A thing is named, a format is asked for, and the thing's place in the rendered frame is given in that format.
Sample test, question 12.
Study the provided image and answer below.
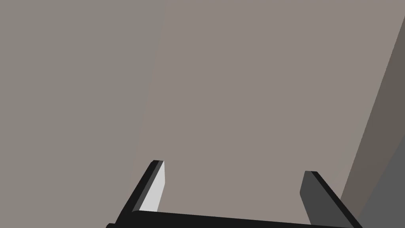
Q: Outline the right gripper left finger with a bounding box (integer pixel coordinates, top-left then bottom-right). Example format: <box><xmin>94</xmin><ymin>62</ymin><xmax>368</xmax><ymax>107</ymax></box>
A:
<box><xmin>121</xmin><ymin>160</ymin><xmax>166</xmax><ymax>213</ymax></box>

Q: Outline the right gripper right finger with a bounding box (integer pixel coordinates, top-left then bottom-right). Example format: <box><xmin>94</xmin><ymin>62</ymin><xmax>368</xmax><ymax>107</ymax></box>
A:
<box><xmin>299</xmin><ymin>170</ymin><xmax>363</xmax><ymax>227</ymax></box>

